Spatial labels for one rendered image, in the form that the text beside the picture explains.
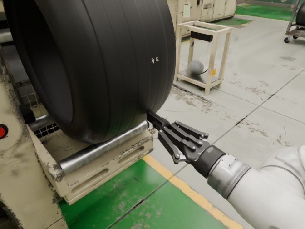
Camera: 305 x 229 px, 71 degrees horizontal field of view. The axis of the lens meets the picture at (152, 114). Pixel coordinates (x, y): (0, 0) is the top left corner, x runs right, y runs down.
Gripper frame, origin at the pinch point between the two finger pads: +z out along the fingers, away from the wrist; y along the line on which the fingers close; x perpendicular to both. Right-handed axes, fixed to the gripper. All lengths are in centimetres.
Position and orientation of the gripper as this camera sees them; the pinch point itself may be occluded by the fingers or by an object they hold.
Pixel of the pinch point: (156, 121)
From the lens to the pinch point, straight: 61.0
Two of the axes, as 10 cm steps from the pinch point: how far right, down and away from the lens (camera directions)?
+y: -7.3, 3.8, -5.6
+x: -0.8, 7.7, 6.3
